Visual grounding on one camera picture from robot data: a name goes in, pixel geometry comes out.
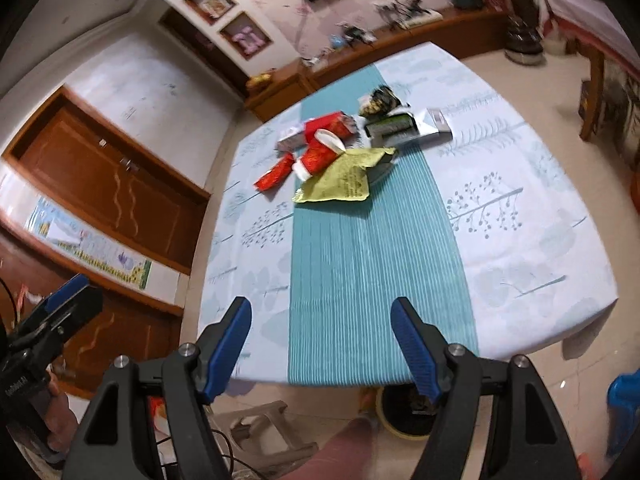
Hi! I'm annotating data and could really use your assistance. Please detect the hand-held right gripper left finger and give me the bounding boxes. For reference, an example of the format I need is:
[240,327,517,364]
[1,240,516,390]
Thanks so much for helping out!
[65,296,253,480]

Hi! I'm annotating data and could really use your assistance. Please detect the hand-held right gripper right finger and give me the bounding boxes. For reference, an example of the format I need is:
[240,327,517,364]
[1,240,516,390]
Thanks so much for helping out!
[390,297,583,480]

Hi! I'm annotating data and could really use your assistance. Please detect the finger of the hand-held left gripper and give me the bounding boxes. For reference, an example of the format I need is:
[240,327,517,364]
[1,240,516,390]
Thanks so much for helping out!
[7,285,103,361]
[36,274,88,311]

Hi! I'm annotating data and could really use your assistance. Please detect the yellow-rimmed black trash bin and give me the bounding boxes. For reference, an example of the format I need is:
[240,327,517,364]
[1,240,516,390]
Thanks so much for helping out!
[375,385,442,442]

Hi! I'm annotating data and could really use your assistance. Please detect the red snack packet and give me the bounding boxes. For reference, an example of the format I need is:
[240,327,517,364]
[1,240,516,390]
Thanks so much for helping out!
[253,154,296,193]

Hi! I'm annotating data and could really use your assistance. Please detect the yellow-green foil packet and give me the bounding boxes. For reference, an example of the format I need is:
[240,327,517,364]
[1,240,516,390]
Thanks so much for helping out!
[291,146,398,204]

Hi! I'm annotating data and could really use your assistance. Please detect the red paper cup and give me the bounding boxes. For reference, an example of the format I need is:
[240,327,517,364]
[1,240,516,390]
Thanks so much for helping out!
[294,130,347,179]

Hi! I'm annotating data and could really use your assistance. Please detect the black and green packet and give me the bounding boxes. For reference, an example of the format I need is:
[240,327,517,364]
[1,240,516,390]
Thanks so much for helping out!
[364,114,420,150]

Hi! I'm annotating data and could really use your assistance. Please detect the silver foil packet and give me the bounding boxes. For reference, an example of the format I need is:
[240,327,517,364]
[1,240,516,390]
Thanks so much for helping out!
[412,107,453,148]

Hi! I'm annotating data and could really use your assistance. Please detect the red cardboard box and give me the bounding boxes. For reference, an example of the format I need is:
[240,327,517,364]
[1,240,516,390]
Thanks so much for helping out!
[305,114,358,142]

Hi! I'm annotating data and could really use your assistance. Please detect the black and gold packet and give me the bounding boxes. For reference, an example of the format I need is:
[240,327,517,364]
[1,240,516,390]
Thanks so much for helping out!
[357,85,403,117]

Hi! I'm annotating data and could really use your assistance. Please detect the person's left hand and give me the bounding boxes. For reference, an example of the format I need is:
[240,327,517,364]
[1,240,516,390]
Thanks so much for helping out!
[37,385,78,453]

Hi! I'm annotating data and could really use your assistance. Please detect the tree print tablecloth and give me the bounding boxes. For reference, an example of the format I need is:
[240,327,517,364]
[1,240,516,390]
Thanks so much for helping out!
[197,42,618,386]

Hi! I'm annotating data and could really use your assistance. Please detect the beige plastic stool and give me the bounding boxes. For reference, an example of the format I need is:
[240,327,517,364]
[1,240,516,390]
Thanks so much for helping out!
[227,400,318,466]

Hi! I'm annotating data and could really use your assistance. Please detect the brown wooden door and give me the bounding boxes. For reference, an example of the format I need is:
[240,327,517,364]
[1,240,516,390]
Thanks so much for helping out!
[2,85,213,276]

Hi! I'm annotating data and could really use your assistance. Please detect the person's right leg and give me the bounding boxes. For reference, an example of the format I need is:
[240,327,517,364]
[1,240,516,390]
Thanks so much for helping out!
[295,417,376,480]

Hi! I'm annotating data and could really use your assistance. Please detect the blue plastic stool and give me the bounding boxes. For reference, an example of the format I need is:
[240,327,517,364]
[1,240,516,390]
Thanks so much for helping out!
[605,372,640,456]

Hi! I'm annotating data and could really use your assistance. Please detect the wooden side cabinet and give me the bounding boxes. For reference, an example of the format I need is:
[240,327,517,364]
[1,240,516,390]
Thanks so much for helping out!
[245,72,312,123]

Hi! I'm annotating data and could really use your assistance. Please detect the pink dumbbells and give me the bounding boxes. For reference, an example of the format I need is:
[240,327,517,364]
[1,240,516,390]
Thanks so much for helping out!
[232,27,263,53]

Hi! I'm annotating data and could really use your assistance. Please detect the long wooden bench cabinet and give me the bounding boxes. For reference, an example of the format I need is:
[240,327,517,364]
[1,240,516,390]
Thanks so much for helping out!
[302,7,511,93]

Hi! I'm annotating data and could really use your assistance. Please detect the black gadget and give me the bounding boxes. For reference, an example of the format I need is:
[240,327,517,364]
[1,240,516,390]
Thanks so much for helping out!
[342,24,376,45]

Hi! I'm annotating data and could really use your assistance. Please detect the stacked black pots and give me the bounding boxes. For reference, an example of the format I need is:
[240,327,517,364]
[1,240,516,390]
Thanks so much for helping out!
[505,15,546,66]

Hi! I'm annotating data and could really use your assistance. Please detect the white set-top box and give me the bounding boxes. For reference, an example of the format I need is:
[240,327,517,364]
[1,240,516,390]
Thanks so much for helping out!
[402,10,443,28]

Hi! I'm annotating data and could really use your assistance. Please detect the table with pink cloth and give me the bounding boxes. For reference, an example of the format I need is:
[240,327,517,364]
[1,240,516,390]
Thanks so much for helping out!
[542,0,640,142]

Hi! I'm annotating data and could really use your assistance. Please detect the wall poster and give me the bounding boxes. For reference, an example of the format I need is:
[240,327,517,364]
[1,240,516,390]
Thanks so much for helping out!
[27,195,153,291]

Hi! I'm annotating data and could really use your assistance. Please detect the wall niche shelf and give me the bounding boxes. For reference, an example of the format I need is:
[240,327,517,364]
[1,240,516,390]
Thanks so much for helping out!
[152,0,273,61]

